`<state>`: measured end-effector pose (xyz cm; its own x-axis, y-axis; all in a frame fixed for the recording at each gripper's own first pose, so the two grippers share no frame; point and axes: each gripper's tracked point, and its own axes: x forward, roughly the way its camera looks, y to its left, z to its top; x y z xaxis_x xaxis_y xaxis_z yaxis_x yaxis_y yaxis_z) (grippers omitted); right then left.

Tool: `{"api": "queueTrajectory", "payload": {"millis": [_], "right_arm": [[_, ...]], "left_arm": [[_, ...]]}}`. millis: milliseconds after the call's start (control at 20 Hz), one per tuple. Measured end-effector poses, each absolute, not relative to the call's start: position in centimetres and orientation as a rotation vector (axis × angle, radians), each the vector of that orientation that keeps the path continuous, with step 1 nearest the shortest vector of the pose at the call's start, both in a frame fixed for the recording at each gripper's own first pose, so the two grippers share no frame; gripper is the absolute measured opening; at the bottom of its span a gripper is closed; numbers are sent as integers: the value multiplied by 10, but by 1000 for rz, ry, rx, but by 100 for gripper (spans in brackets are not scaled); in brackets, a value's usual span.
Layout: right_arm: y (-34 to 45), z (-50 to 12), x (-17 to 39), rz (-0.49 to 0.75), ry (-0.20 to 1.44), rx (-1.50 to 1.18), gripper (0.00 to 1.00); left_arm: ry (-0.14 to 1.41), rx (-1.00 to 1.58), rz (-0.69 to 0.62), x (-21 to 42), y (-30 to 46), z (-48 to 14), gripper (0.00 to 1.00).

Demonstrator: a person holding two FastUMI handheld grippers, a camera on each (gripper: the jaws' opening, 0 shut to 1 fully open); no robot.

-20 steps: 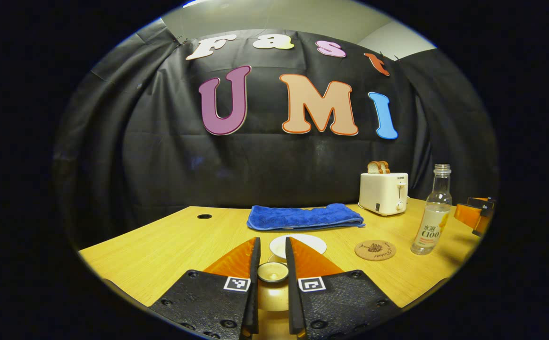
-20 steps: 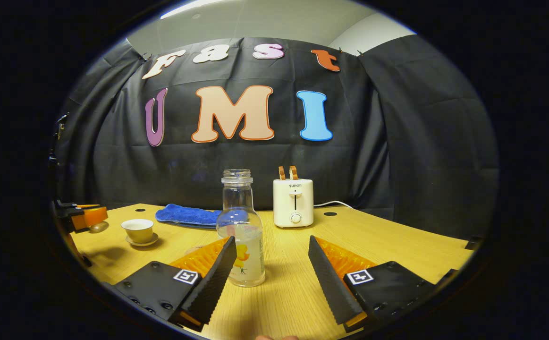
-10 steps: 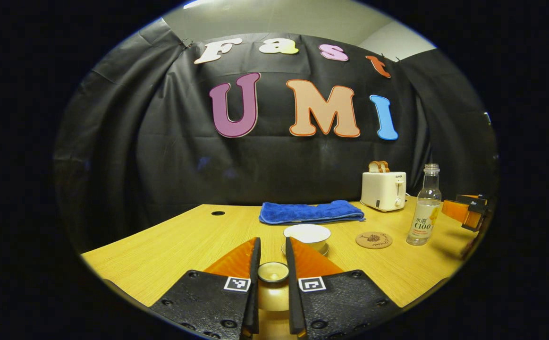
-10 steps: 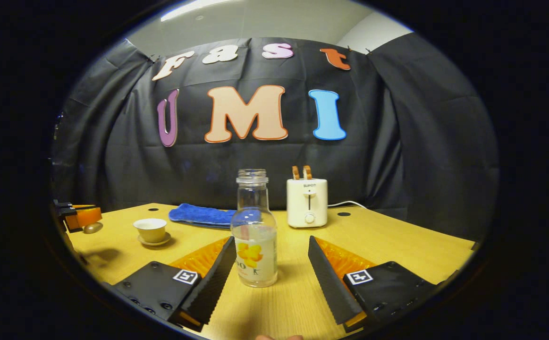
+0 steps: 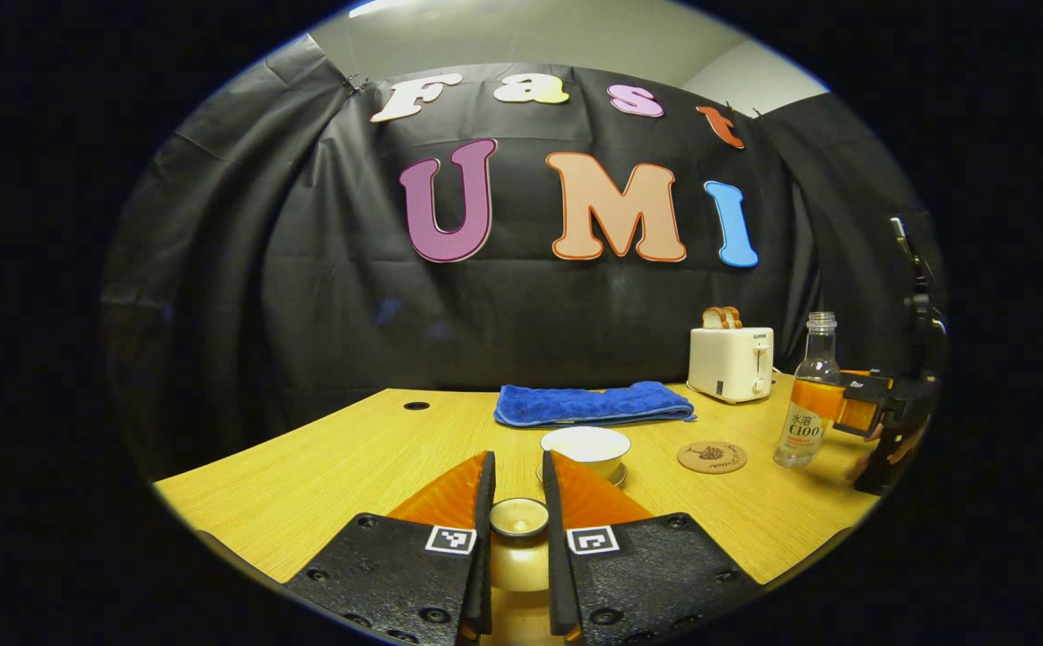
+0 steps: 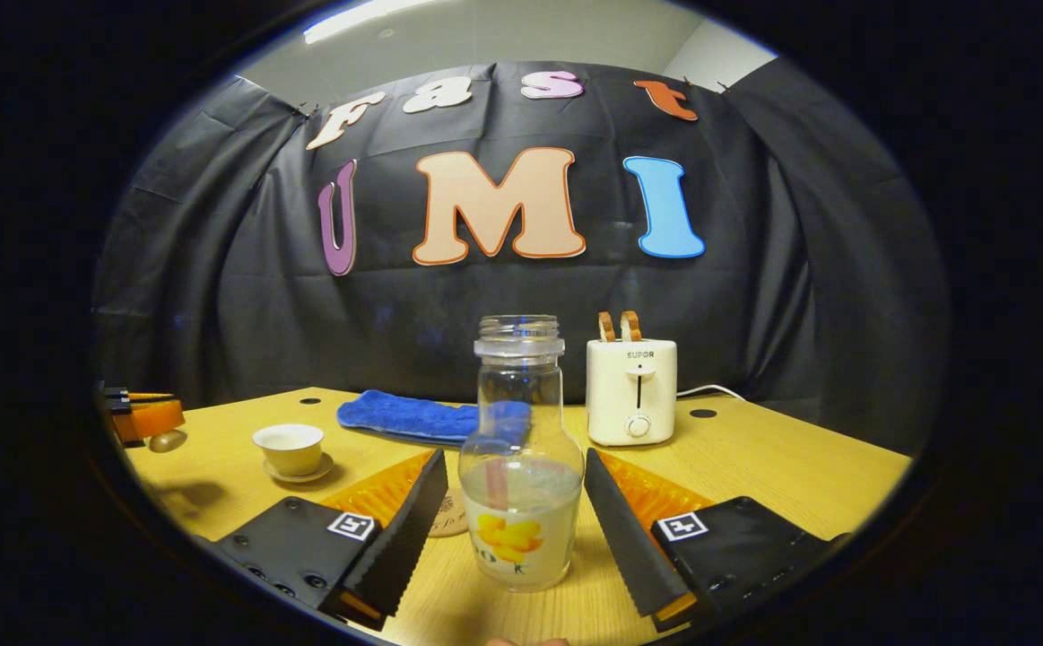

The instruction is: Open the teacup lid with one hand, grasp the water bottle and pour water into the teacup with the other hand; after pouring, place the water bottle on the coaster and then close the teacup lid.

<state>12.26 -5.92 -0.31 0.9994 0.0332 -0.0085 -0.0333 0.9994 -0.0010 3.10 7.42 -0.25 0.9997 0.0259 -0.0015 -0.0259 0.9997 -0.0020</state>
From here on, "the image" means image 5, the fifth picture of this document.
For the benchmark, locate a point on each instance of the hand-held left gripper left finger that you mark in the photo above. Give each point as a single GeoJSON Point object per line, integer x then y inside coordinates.
{"type": "Point", "coordinates": [481, 583]}

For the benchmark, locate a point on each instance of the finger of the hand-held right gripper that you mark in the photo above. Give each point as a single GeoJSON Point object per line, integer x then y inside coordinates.
{"type": "Point", "coordinates": [860, 420]}
{"type": "Point", "coordinates": [817, 399]}

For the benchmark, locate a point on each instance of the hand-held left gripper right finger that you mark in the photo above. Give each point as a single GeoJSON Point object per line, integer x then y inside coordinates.
{"type": "Point", "coordinates": [559, 583]}

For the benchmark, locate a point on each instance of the clear glass water bottle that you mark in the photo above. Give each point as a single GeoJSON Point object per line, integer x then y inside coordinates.
{"type": "Point", "coordinates": [803, 431]}

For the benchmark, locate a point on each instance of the round cork coaster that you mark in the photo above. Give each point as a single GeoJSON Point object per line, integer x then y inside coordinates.
{"type": "Point", "coordinates": [711, 457]}

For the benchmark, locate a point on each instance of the beige teacup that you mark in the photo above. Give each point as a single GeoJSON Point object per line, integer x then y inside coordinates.
{"type": "Point", "coordinates": [586, 449]}

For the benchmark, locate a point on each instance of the white toaster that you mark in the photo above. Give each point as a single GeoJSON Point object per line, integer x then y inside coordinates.
{"type": "Point", "coordinates": [727, 363]}

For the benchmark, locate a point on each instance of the toast slice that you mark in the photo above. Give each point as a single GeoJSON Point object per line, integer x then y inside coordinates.
{"type": "Point", "coordinates": [714, 318]}
{"type": "Point", "coordinates": [734, 318]}

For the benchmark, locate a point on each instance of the blue towel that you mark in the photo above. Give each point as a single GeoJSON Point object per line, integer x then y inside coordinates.
{"type": "Point", "coordinates": [588, 404]}

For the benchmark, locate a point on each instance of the black backdrop cloth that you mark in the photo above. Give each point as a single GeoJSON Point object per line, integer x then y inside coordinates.
{"type": "Point", "coordinates": [351, 296]}

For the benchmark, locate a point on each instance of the ceiling light panel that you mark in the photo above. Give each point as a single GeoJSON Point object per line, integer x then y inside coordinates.
{"type": "Point", "coordinates": [395, 7]}

